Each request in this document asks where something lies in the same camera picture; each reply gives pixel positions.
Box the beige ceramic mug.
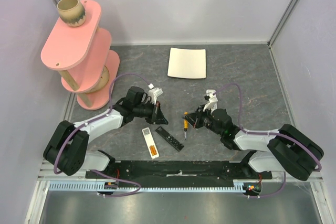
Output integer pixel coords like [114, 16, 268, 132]
[57, 0, 86, 27]

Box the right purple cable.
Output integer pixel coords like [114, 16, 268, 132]
[214, 83, 323, 200]

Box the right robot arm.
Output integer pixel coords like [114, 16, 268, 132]
[183, 105, 324, 181]

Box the purple cable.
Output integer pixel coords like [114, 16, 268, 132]
[53, 72, 154, 198]
[214, 83, 323, 200]

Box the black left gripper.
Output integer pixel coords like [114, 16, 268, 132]
[133, 100, 168, 125]

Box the orange handle screwdriver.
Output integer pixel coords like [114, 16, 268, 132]
[183, 112, 188, 141]

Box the white square plate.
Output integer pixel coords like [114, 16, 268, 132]
[167, 48, 206, 79]

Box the pink three tier shelf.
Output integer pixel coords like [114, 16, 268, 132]
[40, 0, 120, 110]

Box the light blue cable duct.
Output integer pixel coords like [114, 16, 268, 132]
[48, 180, 260, 193]

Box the beige cup on lower shelf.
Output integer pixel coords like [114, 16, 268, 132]
[91, 66, 109, 92]

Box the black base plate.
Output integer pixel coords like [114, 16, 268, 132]
[102, 161, 272, 187]

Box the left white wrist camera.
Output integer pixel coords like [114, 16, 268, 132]
[148, 83, 163, 105]

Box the black remote control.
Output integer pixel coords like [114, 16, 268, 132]
[155, 126, 184, 152]

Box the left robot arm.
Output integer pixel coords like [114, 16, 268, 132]
[43, 86, 168, 178]

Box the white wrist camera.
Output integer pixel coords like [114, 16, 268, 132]
[203, 89, 218, 112]
[148, 83, 163, 105]

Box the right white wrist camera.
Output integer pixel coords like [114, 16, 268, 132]
[203, 89, 218, 112]

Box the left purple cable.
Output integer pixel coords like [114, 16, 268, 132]
[53, 72, 154, 198]

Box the white remote control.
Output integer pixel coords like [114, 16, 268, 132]
[142, 127, 160, 159]

